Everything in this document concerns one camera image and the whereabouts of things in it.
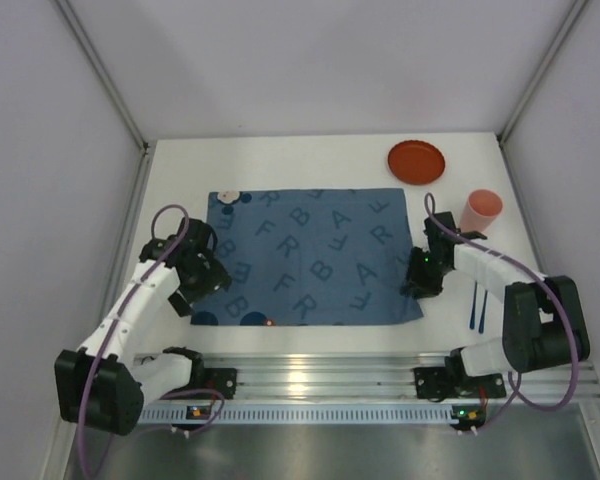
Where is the red round plate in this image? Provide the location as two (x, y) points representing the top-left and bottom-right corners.
(387, 140), (446, 186)

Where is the blue letter-print placemat cloth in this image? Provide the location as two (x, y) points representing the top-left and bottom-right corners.
(191, 188), (423, 326)

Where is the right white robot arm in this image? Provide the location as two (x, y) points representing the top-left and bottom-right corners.
(401, 212), (590, 377)

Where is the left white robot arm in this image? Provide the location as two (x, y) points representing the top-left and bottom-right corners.
(54, 219), (231, 435)

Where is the blue spoon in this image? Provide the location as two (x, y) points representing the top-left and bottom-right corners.
(478, 290), (488, 335)

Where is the pink plastic cup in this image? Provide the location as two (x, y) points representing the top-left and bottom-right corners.
(459, 189), (503, 233)

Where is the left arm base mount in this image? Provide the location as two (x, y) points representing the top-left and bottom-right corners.
(190, 368), (238, 400)

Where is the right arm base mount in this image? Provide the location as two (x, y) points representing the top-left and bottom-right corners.
(413, 367), (506, 402)

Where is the aluminium mounting rail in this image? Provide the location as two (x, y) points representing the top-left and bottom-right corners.
(204, 353), (600, 403)

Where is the perforated cable tray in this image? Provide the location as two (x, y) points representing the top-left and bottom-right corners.
(139, 403), (491, 426)

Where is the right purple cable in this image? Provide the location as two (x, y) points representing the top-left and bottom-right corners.
(423, 192), (584, 436)

